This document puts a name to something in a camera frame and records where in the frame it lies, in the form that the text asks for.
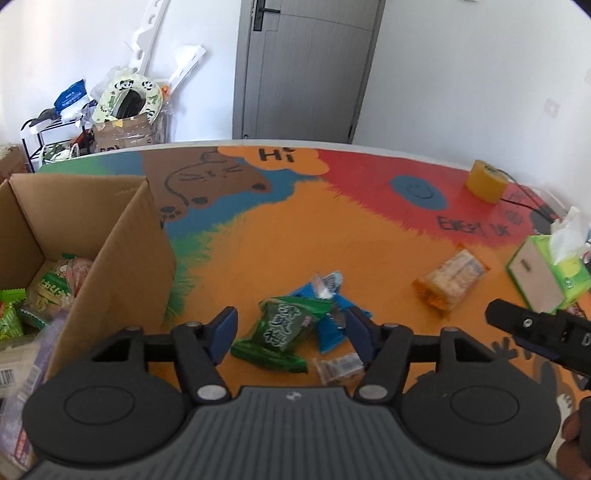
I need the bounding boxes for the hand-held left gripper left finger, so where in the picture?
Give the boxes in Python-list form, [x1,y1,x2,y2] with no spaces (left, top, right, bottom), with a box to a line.
[90,306,240,403]

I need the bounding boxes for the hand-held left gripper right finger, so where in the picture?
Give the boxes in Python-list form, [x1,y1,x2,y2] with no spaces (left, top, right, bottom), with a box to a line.
[345,306,504,402]

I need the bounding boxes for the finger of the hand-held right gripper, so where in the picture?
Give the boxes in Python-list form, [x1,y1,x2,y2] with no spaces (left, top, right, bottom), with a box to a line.
[486,298,561,358]

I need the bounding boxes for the clear brown snack packet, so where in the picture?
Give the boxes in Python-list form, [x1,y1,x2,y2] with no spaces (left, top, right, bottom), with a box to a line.
[313,353,365,387]

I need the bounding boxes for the dark green snack packet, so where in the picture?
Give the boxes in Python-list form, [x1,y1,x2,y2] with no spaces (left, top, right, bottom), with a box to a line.
[230,295,334,374]

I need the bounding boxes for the silver blue snack packet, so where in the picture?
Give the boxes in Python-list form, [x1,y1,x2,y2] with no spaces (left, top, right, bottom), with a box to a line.
[310,271,345,302]

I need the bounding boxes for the orange cracker packet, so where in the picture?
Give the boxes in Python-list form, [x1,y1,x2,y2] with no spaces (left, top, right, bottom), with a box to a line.
[412,249,490,317]

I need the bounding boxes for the pink snack packet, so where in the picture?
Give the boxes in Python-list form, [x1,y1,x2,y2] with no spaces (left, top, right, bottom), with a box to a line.
[65,257,94,296]

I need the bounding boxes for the green white snack packet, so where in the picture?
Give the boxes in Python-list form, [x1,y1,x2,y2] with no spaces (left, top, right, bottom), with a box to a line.
[30,270,71,311]

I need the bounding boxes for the purple label snack bag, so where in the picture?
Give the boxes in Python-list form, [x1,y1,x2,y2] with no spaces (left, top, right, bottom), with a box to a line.
[0,314,70,472]

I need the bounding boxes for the bright green snack packet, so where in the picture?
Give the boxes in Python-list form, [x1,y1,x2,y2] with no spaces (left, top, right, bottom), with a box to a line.
[0,288,27,340]

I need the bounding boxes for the person's right hand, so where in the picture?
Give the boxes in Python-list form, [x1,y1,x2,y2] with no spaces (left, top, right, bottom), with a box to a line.
[556,399,591,480]

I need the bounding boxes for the green tissue box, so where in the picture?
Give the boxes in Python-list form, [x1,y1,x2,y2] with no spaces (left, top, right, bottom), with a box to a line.
[505,234,591,315]

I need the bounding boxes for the white tissues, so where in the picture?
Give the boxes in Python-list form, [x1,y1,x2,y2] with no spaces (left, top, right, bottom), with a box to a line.
[549,206,589,266]

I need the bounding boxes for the colourful cartoon table mat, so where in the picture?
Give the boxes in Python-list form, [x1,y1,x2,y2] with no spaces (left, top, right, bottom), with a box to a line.
[37,147,591,416]

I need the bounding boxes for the yellow tape roll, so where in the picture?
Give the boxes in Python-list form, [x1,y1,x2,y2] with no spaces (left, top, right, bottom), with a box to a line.
[465,160,509,204]

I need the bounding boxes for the printed brown cardboard box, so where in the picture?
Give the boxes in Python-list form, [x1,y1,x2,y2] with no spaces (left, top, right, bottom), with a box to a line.
[90,113,160,153]

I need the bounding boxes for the grey door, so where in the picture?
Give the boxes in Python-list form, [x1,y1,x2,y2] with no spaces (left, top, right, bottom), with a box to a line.
[232,0,386,144]

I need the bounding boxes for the short white foam piece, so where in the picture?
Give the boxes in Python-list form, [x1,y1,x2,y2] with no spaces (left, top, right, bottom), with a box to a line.
[168,45,206,100]

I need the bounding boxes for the plain brown carton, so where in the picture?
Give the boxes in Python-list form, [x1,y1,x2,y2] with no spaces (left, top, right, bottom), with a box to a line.
[0,145,28,183]

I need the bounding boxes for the black metal rack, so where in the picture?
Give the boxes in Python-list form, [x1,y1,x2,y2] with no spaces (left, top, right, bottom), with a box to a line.
[19,117,61,172]

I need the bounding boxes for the blue plastic bag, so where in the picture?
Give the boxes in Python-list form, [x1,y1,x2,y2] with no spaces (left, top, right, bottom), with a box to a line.
[54,79,88,114]

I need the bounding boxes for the tall white foam piece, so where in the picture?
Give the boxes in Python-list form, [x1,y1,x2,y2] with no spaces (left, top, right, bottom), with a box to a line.
[122,0,171,77]

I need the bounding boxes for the panda print seat ring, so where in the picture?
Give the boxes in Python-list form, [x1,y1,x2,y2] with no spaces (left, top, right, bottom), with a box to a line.
[93,73,163,124]

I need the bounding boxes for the black door handle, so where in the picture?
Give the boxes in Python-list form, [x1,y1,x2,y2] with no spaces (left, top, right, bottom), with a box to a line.
[252,0,281,32]

